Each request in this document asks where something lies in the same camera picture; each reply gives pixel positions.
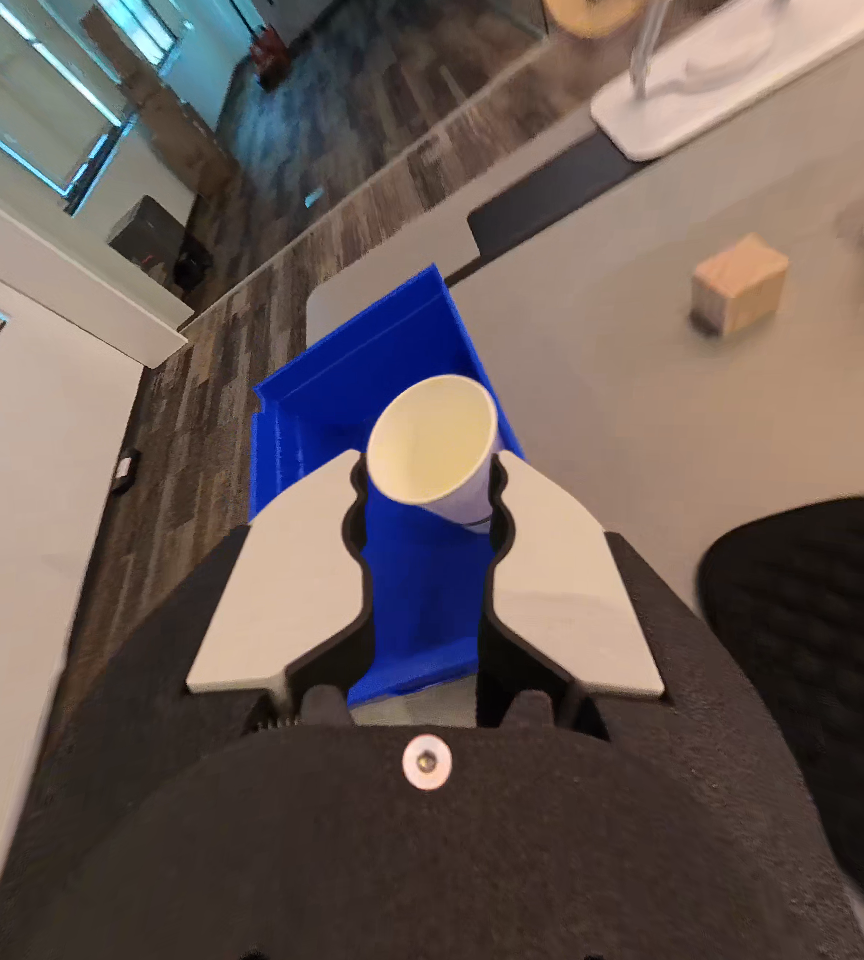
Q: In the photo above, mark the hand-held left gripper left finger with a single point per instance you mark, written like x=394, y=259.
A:
x=282, y=592

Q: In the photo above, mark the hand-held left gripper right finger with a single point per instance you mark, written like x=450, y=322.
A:
x=567, y=600

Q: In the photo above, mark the blue plastic bin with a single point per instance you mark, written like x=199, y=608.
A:
x=417, y=600

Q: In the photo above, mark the wooden cube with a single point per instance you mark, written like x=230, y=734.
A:
x=739, y=292

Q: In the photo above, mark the small black floor box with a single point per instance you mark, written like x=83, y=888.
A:
x=126, y=471

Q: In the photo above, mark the black textured cushion pad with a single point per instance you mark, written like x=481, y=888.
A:
x=822, y=675

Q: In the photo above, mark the black cabinet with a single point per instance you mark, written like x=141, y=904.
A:
x=147, y=240

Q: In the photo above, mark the black rectangular desk plate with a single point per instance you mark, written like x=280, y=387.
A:
x=552, y=202

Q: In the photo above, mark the wooden book stand white base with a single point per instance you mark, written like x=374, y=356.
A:
x=702, y=105

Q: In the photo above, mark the red floor object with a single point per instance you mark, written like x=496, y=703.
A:
x=267, y=60

